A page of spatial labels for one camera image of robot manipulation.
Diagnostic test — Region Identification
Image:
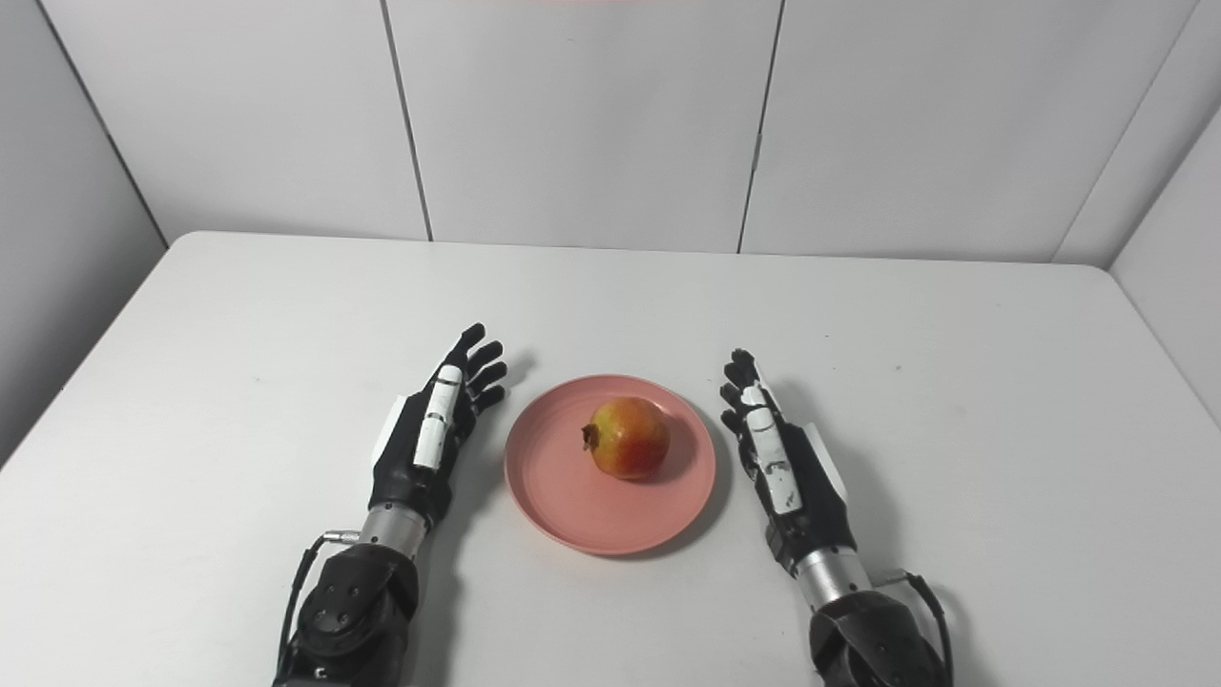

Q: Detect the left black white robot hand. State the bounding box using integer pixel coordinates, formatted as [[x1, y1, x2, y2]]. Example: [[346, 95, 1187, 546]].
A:
[[368, 323, 508, 531]]

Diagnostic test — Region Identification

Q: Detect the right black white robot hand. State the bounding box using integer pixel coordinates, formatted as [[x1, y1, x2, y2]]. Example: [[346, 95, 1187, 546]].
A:
[[718, 348, 857, 576]]

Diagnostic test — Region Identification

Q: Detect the pink round plate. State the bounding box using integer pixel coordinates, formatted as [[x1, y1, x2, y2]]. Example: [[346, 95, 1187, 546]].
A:
[[504, 373, 717, 557]]

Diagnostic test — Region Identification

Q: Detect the red yellow pomegranate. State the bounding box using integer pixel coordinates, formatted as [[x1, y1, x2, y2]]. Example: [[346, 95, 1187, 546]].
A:
[[582, 396, 672, 481]]

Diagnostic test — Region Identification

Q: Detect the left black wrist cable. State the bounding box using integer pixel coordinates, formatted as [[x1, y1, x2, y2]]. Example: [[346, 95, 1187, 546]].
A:
[[277, 531, 362, 678]]

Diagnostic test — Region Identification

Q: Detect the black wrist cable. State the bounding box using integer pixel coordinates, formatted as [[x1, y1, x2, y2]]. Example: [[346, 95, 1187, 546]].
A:
[[873, 570, 955, 687], [277, 531, 362, 678]]

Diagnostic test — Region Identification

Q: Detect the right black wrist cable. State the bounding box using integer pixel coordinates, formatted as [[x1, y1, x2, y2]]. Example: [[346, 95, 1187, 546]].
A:
[[873, 570, 955, 687]]

